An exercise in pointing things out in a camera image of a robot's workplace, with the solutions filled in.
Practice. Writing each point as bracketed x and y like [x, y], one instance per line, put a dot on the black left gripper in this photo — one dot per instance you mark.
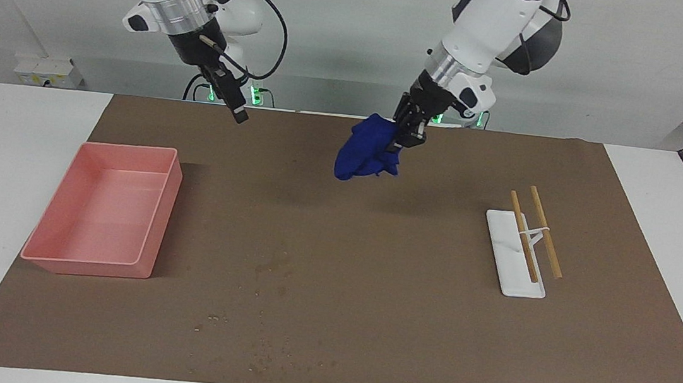
[424, 99]

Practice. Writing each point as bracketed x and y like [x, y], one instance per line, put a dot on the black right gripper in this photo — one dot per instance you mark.
[198, 43]

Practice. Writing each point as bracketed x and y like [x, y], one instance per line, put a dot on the blue cloth towel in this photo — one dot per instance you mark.
[368, 150]

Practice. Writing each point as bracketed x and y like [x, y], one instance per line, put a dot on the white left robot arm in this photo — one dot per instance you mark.
[492, 23]

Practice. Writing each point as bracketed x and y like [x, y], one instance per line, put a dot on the wooden rod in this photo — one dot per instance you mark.
[524, 236]
[547, 235]

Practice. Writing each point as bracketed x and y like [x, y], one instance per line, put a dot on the pink plastic bin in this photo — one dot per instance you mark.
[104, 217]

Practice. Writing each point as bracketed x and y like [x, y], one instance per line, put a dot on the white rectangular tray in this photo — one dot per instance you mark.
[519, 280]

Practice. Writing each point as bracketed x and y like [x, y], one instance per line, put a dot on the brown table mat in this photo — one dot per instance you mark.
[334, 318]

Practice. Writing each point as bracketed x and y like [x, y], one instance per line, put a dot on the white wall power socket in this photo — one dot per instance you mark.
[49, 71]

